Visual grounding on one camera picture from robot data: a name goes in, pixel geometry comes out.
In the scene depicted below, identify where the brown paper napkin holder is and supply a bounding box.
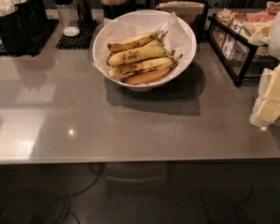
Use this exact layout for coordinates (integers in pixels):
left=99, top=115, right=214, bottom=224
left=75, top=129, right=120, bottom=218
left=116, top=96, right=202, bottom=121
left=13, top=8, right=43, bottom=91
left=155, top=0, right=208, bottom=42

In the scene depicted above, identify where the top spotted yellow banana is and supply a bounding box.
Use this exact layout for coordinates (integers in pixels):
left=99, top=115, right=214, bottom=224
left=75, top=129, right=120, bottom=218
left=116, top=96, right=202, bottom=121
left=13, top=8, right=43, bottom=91
left=107, top=31, right=168, bottom=53

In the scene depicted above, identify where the salt shaker black cap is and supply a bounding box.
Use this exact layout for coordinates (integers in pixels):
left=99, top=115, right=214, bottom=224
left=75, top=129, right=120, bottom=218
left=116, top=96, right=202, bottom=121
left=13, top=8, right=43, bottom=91
left=54, top=0, right=80, bottom=37

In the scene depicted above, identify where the black wire condiment rack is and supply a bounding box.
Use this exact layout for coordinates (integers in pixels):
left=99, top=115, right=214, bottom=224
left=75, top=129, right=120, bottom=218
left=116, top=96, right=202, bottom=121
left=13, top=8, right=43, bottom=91
left=206, top=2, right=280, bottom=86

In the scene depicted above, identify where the black cutlery holder front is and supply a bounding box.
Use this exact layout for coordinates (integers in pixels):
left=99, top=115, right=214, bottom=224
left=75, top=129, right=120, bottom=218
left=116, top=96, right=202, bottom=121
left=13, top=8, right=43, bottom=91
left=0, top=0, right=38, bottom=53

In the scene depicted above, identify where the orange bottom banana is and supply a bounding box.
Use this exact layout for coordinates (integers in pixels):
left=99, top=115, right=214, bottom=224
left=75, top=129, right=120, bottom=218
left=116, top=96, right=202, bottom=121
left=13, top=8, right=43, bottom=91
left=124, top=67, right=171, bottom=85

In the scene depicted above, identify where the black rubber mat small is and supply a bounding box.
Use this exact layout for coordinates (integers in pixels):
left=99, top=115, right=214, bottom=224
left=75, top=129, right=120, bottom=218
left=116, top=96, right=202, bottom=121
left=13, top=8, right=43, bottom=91
left=56, top=21, right=97, bottom=49

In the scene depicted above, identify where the spotted yellow banana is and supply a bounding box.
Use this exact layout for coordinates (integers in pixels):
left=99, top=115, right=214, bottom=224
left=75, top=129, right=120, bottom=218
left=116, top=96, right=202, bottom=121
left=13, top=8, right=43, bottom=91
left=107, top=54, right=183, bottom=79
left=107, top=31, right=168, bottom=53

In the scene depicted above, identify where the white bowl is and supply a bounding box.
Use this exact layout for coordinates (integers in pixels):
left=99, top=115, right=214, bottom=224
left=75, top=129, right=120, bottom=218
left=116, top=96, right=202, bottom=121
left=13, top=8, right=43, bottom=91
left=92, top=9, right=198, bottom=92

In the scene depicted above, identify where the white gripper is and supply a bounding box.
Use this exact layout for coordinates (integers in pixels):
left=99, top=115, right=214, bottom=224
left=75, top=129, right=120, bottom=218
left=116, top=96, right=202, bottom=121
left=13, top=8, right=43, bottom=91
left=248, top=9, right=280, bottom=127

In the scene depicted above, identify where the pepper shaker black cap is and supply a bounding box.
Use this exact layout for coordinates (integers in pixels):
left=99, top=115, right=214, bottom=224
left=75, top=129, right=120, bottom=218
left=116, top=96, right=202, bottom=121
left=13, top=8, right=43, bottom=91
left=74, top=0, right=92, bottom=26

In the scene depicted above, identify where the black cutlery holder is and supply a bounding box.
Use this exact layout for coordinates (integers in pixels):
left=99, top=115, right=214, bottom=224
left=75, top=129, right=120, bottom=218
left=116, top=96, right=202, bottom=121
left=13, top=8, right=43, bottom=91
left=9, top=0, right=49, bottom=30
left=0, top=0, right=38, bottom=53

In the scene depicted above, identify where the black rubber mat left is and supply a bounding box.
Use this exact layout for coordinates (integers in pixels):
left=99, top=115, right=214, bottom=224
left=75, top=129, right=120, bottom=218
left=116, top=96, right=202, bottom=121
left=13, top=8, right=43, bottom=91
left=0, top=19, right=59, bottom=57

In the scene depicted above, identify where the black cutlery holder rear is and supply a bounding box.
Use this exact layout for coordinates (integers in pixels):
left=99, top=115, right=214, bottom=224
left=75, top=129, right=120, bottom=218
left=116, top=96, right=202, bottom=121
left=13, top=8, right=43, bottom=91
left=9, top=0, right=49, bottom=30

